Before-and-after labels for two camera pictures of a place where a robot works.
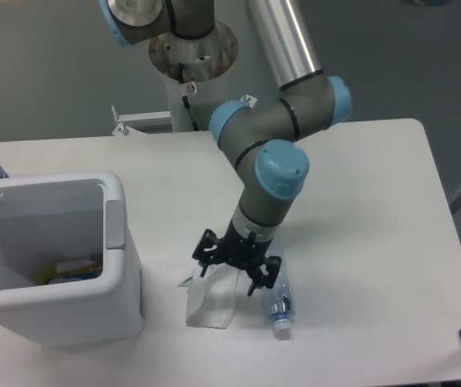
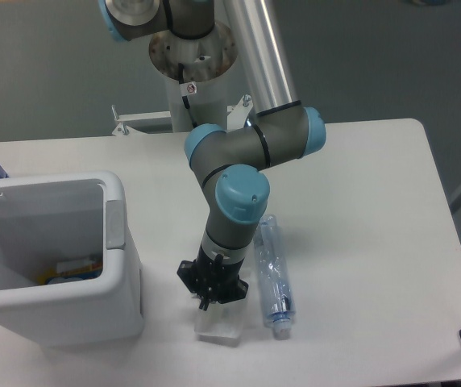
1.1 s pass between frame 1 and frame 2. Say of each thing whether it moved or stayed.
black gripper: moved
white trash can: stayed
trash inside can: stayed
